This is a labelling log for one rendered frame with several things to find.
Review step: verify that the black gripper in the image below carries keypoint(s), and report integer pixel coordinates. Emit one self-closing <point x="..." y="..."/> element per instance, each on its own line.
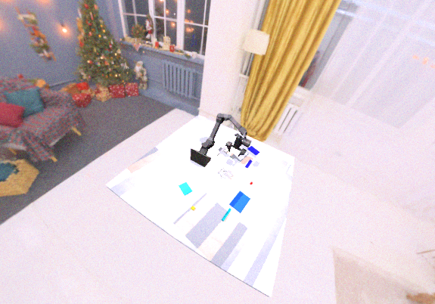
<point x="236" y="146"/>

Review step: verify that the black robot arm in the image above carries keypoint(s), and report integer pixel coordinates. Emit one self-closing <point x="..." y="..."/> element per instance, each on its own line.
<point x="219" y="120"/>

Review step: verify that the blue flat plate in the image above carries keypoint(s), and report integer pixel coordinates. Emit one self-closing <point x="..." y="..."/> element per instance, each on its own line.
<point x="240" y="201"/>
<point x="253" y="150"/>

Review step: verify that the cyan flat square plate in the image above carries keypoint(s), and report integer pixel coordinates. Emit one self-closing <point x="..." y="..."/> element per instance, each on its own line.
<point x="185" y="188"/>

